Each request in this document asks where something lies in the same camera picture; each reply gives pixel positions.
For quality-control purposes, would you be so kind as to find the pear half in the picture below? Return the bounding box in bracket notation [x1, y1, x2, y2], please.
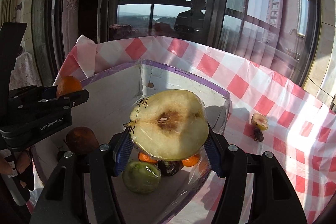
[123, 90, 210, 161]

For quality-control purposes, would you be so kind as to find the large dark wrinkled fruit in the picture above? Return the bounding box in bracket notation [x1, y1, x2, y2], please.
[66, 127, 100, 156]

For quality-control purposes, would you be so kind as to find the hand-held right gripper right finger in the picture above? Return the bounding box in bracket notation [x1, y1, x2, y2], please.
[203, 124, 307, 224]

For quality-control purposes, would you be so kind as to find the orange mandarin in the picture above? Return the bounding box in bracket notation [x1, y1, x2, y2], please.
[138, 153, 158, 164]
[182, 154, 200, 167]
[56, 76, 83, 98]

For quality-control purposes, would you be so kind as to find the person's left hand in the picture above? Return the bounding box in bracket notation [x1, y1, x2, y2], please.
[0, 149, 35, 191]

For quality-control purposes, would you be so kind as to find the dark dried date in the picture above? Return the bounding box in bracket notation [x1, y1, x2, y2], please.
[253, 128, 264, 142]

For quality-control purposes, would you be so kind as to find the purple cardboard box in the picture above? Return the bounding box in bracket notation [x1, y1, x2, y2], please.
[31, 59, 231, 224]

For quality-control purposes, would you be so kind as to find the green fruit half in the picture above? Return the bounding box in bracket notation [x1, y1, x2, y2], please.
[122, 160, 161, 193]

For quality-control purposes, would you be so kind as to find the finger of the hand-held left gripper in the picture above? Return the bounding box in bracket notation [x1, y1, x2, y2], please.
[9, 85, 57, 98]
[16, 90, 89, 110]

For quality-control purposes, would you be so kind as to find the small brown fig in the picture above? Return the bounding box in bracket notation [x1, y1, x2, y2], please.
[251, 113, 269, 131]

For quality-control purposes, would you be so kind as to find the small dark wrinkled fruit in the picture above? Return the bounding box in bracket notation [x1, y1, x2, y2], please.
[158, 160, 181, 177]

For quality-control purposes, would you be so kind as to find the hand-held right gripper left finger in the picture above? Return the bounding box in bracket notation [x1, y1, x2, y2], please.
[30, 132, 135, 224]

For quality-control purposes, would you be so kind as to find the dark window frame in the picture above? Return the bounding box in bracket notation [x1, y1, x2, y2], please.
[31, 0, 323, 83]

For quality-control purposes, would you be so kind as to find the red white checkered tablecloth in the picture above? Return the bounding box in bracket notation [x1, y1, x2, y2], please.
[26, 34, 336, 224]

